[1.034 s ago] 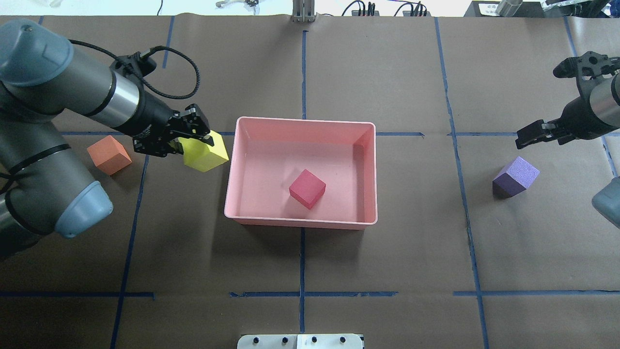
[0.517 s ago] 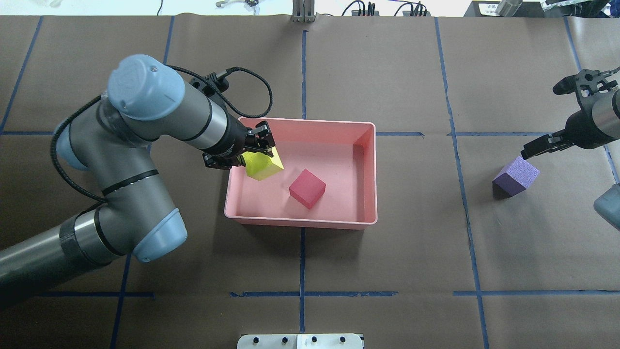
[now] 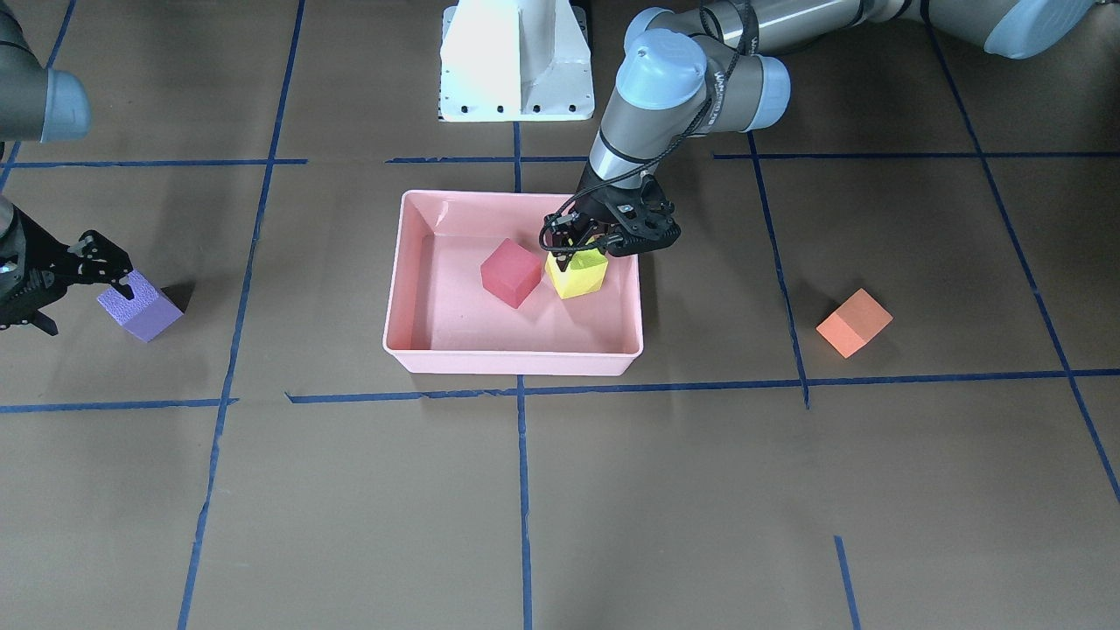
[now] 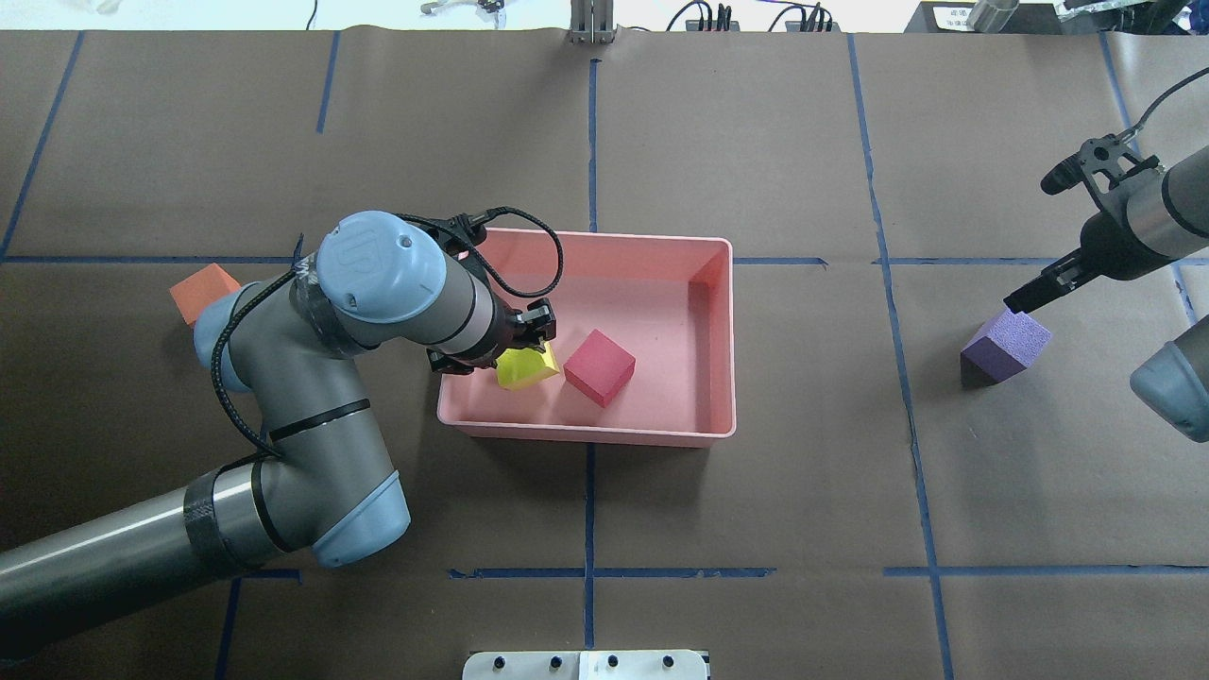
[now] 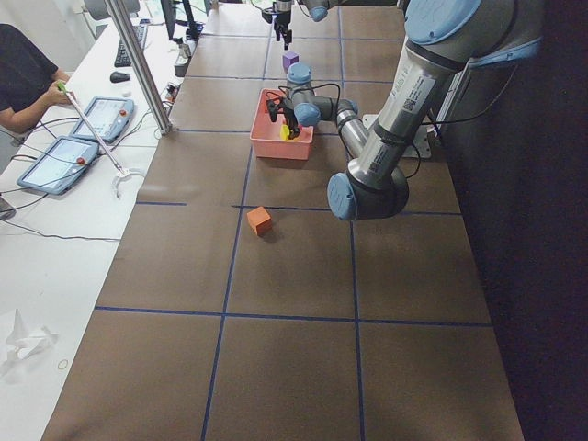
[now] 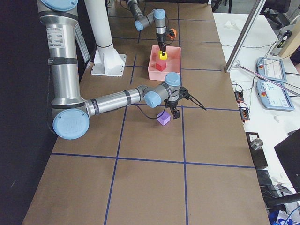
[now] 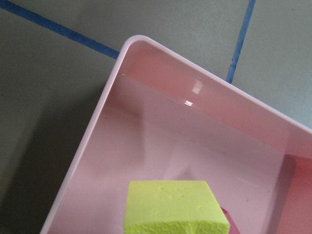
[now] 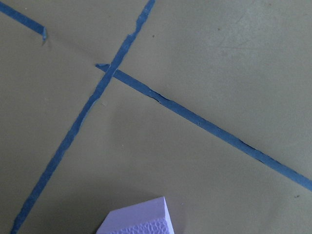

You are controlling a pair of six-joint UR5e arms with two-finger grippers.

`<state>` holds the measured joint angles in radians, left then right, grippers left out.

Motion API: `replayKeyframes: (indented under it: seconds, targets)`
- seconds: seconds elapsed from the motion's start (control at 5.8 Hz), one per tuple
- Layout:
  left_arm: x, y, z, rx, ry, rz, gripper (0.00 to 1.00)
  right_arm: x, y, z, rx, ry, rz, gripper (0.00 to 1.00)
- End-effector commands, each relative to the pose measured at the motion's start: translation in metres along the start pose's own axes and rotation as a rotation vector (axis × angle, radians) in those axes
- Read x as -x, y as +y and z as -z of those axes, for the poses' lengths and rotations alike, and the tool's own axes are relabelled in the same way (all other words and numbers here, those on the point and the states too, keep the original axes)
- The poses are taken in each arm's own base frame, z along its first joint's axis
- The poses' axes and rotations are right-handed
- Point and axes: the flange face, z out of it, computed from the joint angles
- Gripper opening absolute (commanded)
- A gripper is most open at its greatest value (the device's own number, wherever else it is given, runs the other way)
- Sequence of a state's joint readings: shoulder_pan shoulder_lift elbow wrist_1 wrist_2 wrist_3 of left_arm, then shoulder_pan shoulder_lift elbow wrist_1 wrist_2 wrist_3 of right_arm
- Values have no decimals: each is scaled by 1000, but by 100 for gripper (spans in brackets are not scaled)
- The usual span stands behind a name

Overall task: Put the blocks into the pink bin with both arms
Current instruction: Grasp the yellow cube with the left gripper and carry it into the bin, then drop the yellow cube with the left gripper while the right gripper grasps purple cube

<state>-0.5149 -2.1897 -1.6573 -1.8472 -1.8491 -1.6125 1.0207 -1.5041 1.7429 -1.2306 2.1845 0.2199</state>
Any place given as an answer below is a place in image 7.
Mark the pink plastic bin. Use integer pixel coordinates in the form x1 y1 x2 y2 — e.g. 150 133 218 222
41 35 312 234

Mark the red foam block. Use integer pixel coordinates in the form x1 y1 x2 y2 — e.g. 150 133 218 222
220 155 312 234

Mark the yellow foam block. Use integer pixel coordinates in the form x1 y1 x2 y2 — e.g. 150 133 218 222
123 180 230 234

